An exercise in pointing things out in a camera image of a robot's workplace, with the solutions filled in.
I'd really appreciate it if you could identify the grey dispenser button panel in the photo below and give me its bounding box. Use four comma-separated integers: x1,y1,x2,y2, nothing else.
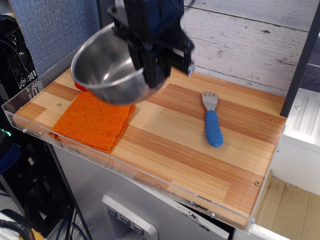
101,194,159,240

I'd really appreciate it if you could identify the dark grey left post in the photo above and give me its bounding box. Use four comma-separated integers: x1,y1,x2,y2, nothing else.
96,0,116,29

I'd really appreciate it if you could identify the red toy strawberry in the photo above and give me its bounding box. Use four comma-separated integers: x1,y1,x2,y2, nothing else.
74,82,88,92

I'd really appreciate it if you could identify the dark grey post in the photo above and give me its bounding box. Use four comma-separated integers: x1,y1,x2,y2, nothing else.
96,0,116,29
280,2,320,118

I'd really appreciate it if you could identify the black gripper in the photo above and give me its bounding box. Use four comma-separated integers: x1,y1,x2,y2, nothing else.
107,0,195,88

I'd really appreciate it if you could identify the orange red cloth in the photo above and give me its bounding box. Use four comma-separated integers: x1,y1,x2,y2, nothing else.
52,92,136,153

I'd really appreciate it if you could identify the clear acrylic table guard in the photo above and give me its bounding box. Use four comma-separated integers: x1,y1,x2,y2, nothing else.
2,74,285,232

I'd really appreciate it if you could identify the black braided cable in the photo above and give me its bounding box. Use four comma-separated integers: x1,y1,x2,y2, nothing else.
0,218,36,240

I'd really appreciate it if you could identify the stainless toy fridge cabinet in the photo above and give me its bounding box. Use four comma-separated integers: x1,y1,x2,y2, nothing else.
51,145,234,240

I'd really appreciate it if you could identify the blue handled metal fork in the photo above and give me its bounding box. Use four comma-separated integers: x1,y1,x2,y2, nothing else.
202,91,224,148

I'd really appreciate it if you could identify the metal bowl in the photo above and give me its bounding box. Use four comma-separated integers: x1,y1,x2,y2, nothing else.
70,23,167,106

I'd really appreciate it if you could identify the dark grey right post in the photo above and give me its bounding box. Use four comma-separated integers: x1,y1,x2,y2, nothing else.
280,2,320,118

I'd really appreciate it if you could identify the yellow cloth piece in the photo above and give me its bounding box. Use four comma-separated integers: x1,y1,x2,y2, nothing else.
31,228,46,240

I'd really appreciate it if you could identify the white ridged side unit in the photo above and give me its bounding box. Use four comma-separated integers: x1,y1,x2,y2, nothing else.
270,88,320,195

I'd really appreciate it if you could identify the black plastic crate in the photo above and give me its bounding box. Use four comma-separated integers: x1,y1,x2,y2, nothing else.
1,27,37,89

